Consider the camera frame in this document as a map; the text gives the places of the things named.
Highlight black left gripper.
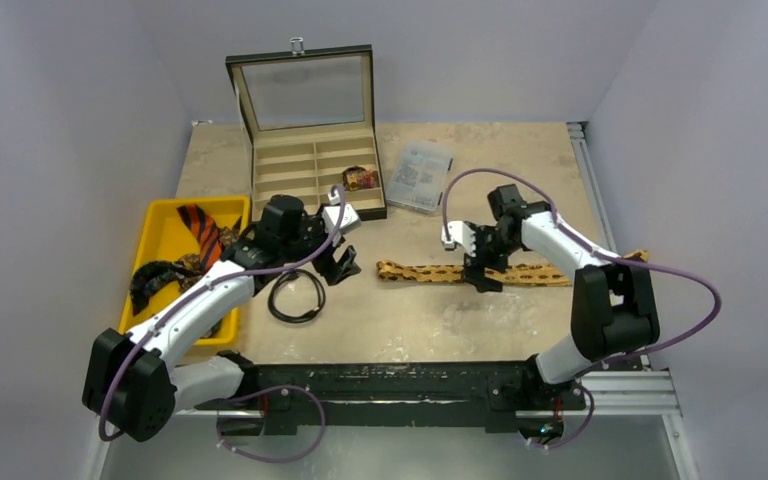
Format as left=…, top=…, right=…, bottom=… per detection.
left=280, top=205, right=359, bottom=284

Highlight cream insect print tie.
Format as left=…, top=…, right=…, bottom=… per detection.
left=375, top=248, right=650, bottom=289

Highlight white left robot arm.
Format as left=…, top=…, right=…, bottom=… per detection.
left=82, top=185, right=360, bottom=442

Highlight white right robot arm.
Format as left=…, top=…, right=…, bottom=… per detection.
left=441, top=184, right=660, bottom=407

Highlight rolled colourful tie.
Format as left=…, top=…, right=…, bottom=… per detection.
left=341, top=166, right=380, bottom=191

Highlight clear plastic organiser box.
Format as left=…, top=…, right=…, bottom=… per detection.
left=384, top=141, right=454, bottom=214

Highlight orange navy striped tie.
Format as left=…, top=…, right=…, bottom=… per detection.
left=177, top=204, right=225, bottom=270

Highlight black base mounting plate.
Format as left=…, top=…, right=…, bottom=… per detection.
left=199, top=361, right=586, bottom=438

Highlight black compartment tie box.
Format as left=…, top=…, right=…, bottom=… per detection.
left=225, top=37, right=387, bottom=221

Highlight dark patterned tie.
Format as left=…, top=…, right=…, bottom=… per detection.
left=129, top=261, right=193, bottom=316

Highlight black coiled cable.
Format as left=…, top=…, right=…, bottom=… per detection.
left=267, top=268, right=328, bottom=325

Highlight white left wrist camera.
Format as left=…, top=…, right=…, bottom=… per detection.
left=320, top=189, right=362, bottom=234

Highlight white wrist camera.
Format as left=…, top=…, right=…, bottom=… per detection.
left=320, top=189, right=362, bottom=234
left=441, top=221, right=476, bottom=256

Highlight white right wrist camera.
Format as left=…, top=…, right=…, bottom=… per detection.
left=441, top=221, right=476, bottom=256

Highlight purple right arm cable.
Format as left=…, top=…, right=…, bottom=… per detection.
left=440, top=168, right=723, bottom=452

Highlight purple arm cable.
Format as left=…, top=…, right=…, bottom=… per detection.
left=440, top=168, right=723, bottom=452
left=97, top=185, right=348, bottom=466

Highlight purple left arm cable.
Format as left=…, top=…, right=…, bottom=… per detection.
left=97, top=185, right=348, bottom=466

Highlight aluminium frame rail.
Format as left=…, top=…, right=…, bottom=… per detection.
left=81, top=121, right=700, bottom=480

